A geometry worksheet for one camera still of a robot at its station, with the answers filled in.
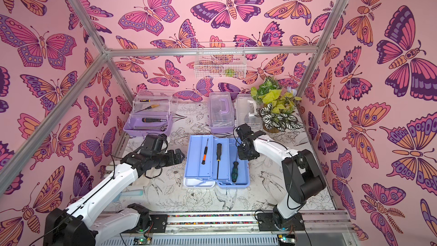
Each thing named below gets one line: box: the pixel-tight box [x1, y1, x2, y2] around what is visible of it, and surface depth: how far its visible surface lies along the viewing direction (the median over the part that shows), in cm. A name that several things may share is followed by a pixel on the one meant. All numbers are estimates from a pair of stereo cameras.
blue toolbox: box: [183, 134, 251, 188], surface depth 85 cm
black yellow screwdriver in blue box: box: [216, 142, 222, 180], surface depth 88 cm
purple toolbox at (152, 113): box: [122, 88, 179, 137], surface depth 111 cm
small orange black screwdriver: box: [201, 138, 209, 165], surface depth 85 cm
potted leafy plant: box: [250, 76, 304, 134], surface depth 87 cm
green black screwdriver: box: [231, 153, 239, 183], surface depth 88 cm
